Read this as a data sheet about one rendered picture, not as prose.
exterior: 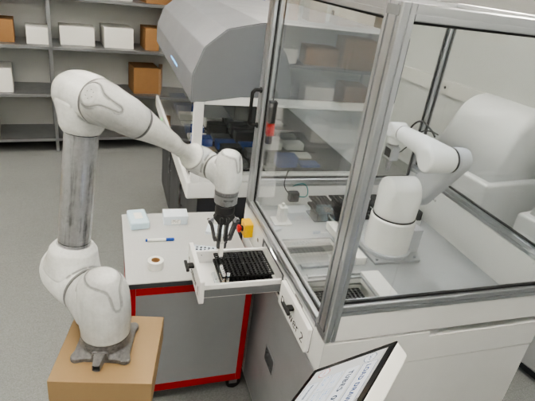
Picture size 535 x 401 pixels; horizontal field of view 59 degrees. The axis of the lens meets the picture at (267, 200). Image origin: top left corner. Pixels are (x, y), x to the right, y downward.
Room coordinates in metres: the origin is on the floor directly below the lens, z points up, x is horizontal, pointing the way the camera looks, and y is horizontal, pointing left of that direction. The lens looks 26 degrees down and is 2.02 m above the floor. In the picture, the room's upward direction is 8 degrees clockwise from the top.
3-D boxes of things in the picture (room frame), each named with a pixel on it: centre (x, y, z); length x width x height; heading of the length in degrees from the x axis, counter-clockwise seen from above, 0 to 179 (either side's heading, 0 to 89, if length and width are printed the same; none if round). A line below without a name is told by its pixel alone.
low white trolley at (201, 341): (1.99, 0.38, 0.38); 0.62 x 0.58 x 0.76; 21
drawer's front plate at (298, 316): (1.42, -0.16, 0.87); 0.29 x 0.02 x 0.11; 21
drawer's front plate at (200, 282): (1.60, 0.25, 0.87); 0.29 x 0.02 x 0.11; 21
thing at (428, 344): (1.85, -0.51, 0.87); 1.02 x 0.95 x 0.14; 21
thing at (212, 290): (1.67, 0.06, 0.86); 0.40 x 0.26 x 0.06; 111
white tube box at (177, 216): (2.19, 0.47, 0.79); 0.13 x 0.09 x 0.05; 110
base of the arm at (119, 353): (1.14, 0.46, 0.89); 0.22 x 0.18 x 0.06; 7
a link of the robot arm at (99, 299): (1.16, 0.47, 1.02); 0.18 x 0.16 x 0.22; 52
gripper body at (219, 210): (1.61, 0.16, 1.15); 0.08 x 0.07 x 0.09; 110
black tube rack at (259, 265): (1.67, 0.06, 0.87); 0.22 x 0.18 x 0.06; 111
